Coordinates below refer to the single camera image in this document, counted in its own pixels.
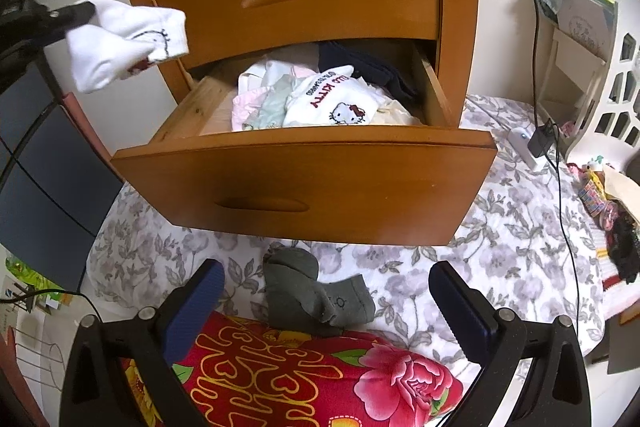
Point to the navy cloth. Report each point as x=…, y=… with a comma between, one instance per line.
x=370, y=62

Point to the dark blue panel cabinet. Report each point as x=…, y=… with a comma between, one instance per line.
x=45, y=187

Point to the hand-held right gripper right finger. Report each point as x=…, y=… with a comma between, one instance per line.
x=462, y=312

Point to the white cartoon print garment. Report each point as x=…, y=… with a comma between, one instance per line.
x=340, y=102

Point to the cream garment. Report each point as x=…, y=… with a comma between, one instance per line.
x=395, y=112

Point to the white shelf rack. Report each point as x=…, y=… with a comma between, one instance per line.
x=570, y=57

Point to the white cartoon sock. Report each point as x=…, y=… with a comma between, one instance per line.
x=110, y=47

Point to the grey floral blanket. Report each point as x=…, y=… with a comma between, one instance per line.
x=510, y=232

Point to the white openwork basket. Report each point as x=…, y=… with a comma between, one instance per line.
x=617, y=107

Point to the pale green lace garment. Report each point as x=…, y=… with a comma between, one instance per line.
x=272, y=107

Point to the white power strip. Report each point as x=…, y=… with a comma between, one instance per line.
x=522, y=149

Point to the colourful small toys pile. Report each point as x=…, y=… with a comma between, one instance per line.
x=595, y=197

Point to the cream cloth bag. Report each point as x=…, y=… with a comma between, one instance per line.
x=622, y=189

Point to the green printed packet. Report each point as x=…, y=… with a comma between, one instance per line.
x=30, y=279

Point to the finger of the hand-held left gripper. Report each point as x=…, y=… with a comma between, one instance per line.
x=75, y=13

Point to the grey sock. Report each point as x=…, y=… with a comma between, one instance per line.
x=345, y=302
x=290, y=272

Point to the pink garment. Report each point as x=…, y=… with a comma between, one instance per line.
x=242, y=112

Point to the red floral quilt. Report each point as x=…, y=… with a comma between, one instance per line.
x=300, y=382

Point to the wooden drawer with tall front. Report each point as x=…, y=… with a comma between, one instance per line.
x=300, y=187

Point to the black charger adapter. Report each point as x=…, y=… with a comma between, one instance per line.
x=541, y=139

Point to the wooden nightstand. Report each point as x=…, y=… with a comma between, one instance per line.
x=450, y=7

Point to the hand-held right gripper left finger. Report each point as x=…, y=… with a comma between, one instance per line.
x=192, y=314

